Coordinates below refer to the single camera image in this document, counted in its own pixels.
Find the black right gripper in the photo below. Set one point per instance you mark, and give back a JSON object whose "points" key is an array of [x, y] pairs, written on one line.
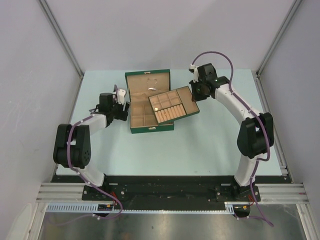
{"points": [[195, 97]]}

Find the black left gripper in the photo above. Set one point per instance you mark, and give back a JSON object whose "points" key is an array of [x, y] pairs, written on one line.
{"points": [[122, 114]]}

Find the green jewelry box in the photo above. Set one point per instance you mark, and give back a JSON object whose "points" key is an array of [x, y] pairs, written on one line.
{"points": [[141, 85]]}

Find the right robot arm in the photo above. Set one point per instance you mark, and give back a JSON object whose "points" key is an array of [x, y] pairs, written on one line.
{"points": [[256, 133]]}

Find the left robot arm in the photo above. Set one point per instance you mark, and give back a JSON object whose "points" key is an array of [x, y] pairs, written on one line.
{"points": [[72, 147]]}

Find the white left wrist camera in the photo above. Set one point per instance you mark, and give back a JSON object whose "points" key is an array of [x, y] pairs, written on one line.
{"points": [[119, 95]]}

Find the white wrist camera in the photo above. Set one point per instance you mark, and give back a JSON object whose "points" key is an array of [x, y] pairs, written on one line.
{"points": [[119, 95], [194, 70]]}

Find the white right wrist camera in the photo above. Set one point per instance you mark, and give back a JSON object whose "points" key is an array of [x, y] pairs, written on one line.
{"points": [[194, 70]]}

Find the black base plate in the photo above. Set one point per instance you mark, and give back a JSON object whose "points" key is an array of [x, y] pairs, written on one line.
{"points": [[165, 190]]}

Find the aluminium front rail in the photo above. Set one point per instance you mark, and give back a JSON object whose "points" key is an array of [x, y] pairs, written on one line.
{"points": [[60, 193]]}

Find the slotted cable duct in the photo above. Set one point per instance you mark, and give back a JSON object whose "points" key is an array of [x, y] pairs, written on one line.
{"points": [[105, 208]]}

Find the aluminium frame post left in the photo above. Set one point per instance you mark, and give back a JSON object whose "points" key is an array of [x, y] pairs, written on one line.
{"points": [[54, 24]]}

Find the aluminium frame post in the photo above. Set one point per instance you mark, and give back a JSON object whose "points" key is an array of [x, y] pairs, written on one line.
{"points": [[294, 8], [54, 24]]}

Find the aluminium frame post right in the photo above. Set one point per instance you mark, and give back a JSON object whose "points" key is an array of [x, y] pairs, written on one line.
{"points": [[294, 8]]}

